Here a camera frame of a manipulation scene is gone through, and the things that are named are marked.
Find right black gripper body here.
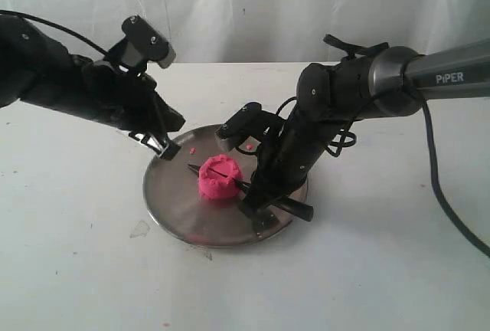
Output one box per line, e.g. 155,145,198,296
252,97,341,201

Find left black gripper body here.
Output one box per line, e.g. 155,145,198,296
76,56,185,139

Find black knife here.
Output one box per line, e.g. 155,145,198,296
188,164,314,222

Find pink clay lump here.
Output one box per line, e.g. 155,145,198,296
198,154,243,200

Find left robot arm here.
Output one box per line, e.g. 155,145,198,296
1,10,185,160

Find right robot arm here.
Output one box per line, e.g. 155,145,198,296
239,41,489,221

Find round steel plate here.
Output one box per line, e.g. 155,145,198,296
143,124,295,247

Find white backdrop curtain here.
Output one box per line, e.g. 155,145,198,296
1,0,489,62

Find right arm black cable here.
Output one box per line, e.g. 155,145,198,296
275,34,490,259

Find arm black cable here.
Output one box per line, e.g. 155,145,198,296
0,8,110,56
275,34,490,259

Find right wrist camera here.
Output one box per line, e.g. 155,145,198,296
215,102,285,151

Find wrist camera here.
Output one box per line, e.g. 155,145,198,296
215,102,285,151
103,15,176,75

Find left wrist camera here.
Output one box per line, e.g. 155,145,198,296
103,15,176,75

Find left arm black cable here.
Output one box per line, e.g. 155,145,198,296
0,8,110,56

